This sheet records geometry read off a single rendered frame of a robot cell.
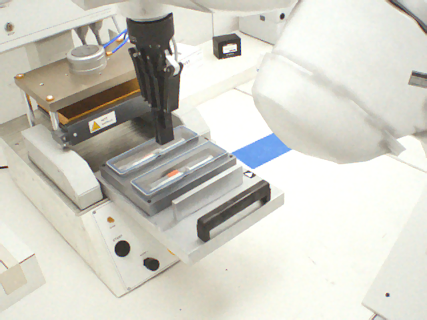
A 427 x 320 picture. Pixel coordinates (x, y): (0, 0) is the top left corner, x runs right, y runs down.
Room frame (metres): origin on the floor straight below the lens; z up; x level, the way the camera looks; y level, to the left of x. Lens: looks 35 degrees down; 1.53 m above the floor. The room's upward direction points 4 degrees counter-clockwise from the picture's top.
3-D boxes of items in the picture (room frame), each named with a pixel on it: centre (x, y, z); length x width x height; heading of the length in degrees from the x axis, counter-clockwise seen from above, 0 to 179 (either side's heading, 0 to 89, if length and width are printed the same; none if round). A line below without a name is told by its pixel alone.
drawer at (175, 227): (0.74, 0.05, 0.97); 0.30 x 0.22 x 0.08; 39
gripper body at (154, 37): (0.78, 0.08, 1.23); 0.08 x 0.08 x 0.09
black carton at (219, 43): (1.72, -0.09, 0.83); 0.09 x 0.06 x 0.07; 107
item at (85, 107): (0.98, 0.24, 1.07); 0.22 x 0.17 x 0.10; 129
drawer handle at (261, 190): (0.63, -0.03, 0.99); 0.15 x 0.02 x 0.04; 129
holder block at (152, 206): (0.78, 0.08, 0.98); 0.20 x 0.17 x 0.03; 129
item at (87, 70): (1.02, 0.25, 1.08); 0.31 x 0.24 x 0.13; 129
